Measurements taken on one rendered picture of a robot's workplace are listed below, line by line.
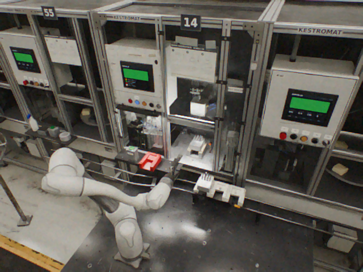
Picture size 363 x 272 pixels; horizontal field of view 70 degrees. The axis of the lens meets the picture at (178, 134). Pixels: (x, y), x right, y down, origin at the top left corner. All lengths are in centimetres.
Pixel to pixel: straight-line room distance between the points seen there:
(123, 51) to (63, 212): 203
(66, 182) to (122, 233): 53
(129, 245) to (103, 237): 36
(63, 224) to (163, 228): 142
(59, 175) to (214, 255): 112
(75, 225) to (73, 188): 171
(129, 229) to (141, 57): 111
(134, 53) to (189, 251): 138
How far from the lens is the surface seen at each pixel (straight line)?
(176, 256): 190
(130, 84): 190
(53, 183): 138
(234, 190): 201
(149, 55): 176
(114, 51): 190
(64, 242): 300
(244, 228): 205
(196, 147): 213
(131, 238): 171
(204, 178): 197
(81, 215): 314
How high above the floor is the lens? 234
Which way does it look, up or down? 36 degrees down
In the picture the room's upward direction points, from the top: 2 degrees counter-clockwise
